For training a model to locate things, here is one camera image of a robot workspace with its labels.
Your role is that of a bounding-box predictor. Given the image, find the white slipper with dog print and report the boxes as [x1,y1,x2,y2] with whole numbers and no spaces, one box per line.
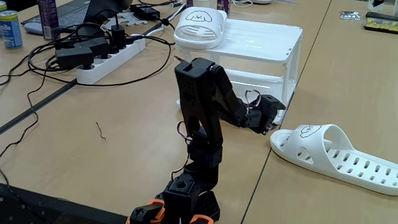
[173,6,228,50]
[269,124,398,197]

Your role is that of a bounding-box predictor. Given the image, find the white two-tier shoe rack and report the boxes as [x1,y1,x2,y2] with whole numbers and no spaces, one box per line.
[175,17,304,126]

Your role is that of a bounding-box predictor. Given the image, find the silver foil wrapper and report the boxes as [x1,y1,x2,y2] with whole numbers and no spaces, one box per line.
[338,11,362,22]

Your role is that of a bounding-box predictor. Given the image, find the black and yellow box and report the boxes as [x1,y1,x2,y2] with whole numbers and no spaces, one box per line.
[363,11,398,35]

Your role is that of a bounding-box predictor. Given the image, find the white plastic box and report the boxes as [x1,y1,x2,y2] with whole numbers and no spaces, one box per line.
[367,0,398,16]

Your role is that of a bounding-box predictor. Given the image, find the black power brick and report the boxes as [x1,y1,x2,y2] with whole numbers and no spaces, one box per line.
[129,3,161,21]

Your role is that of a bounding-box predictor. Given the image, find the white power strip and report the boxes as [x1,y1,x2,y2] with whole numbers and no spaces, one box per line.
[76,34,146,85]

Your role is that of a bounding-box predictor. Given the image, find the black plug-in charger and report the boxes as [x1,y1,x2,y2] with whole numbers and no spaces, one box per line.
[111,24,127,51]

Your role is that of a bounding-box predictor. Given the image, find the thin dark twig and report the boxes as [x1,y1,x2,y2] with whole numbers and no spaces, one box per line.
[95,121,107,141]

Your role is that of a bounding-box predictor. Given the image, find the large black power adapter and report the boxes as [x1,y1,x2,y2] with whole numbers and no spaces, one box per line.
[55,46,95,70]

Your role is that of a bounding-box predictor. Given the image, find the dark laptop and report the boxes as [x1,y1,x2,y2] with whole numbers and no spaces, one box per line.
[21,0,134,29]

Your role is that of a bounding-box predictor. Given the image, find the tall purple drink can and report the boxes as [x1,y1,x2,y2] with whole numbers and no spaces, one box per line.
[37,0,61,40]

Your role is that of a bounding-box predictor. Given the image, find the pale blue mouse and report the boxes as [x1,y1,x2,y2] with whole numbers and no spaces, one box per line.
[24,22,45,36]

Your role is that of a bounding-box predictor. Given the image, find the blue drink can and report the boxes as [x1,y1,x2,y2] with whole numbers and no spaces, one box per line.
[0,10,24,49]

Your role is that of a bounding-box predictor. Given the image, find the white coiled cable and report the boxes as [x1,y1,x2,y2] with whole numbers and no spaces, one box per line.
[231,0,255,9]

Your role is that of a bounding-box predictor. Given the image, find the black cable with ferrite bead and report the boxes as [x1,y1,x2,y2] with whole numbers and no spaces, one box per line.
[157,17,180,47]

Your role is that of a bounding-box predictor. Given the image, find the white printed bracket part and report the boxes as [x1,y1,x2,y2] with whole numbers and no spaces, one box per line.
[99,12,149,32]

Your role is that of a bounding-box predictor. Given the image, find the thin black trailing cable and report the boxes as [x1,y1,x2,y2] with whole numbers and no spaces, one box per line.
[0,67,50,158]

